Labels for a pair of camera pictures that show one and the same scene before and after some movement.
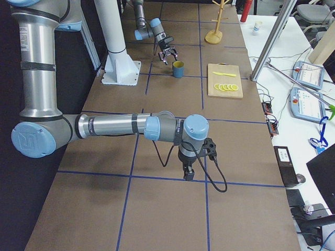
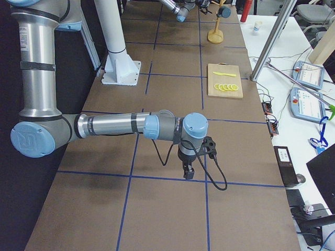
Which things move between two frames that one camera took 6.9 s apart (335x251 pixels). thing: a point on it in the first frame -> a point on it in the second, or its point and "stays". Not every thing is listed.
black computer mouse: (301, 179) stays
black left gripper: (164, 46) -> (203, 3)
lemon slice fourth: (220, 87) stays
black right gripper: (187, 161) stays
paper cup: (257, 25) stays
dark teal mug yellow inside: (178, 69) -> (224, 11)
